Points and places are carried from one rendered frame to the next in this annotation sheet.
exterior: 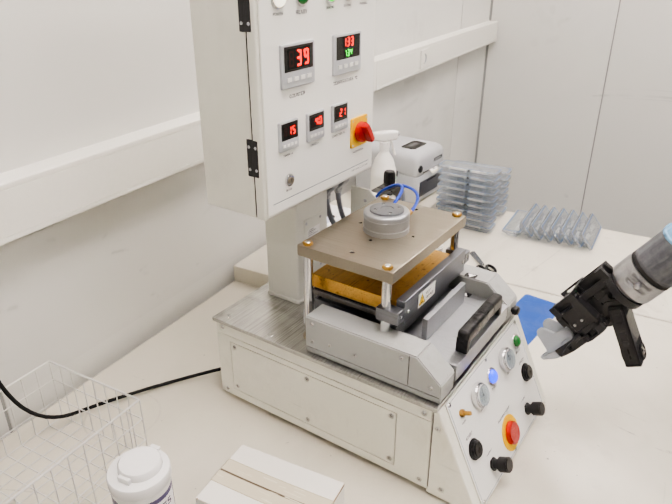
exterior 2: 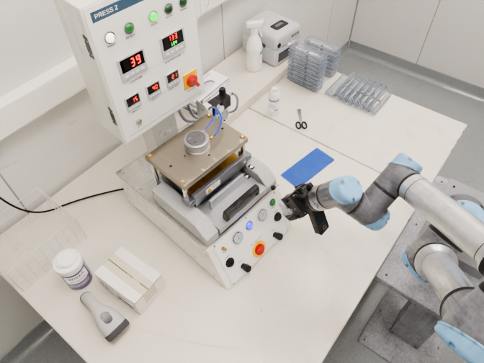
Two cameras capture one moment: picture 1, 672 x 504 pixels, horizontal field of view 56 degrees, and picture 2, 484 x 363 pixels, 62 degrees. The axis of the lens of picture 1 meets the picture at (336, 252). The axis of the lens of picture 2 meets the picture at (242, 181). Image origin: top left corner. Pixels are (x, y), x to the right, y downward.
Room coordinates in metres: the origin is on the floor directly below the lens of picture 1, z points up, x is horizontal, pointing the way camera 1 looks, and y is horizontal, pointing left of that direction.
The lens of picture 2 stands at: (0.15, -0.37, 1.99)
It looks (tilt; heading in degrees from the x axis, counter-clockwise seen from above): 51 degrees down; 10
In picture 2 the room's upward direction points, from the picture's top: 1 degrees counter-clockwise
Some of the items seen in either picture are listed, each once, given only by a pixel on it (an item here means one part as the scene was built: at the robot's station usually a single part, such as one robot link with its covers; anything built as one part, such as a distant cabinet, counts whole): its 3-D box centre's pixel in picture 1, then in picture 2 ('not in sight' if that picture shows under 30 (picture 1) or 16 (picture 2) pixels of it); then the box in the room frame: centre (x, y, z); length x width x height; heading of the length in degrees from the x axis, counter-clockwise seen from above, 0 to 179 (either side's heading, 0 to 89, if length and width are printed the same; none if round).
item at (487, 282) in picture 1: (453, 283); (245, 165); (1.06, -0.23, 0.96); 0.26 x 0.05 x 0.07; 56
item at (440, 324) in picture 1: (406, 306); (211, 183); (0.96, -0.13, 0.97); 0.30 x 0.22 x 0.08; 56
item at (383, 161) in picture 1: (384, 170); (254, 45); (1.87, -0.15, 0.92); 0.09 x 0.08 x 0.25; 105
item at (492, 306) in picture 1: (480, 321); (241, 202); (0.88, -0.24, 0.99); 0.15 x 0.02 x 0.04; 146
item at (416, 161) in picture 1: (400, 167); (271, 37); (2.02, -0.22, 0.88); 0.25 x 0.20 x 0.17; 55
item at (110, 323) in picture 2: not in sight; (99, 312); (0.55, 0.16, 0.79); 0.20 x 0.08 x 0.08; 61
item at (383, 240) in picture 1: (375, 234); (196, 144); (1.02, -0.07, 1.08); 0.31 x 0.24 x 0.13; 146
